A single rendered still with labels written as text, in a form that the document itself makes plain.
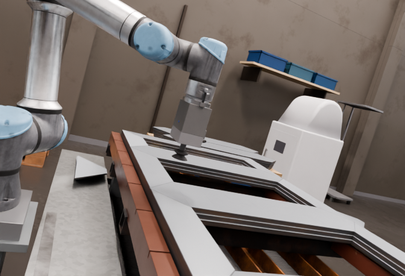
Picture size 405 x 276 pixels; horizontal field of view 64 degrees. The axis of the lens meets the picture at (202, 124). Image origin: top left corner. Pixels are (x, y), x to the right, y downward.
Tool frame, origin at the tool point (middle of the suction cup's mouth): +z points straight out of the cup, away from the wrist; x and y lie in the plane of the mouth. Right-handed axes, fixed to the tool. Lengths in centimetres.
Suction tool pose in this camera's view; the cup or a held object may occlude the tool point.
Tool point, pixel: (179, 158)
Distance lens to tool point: 86.5
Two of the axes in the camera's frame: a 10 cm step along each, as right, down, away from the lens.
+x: -9.0, -2.3, -3.8
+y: -3.3, -2.1, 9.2
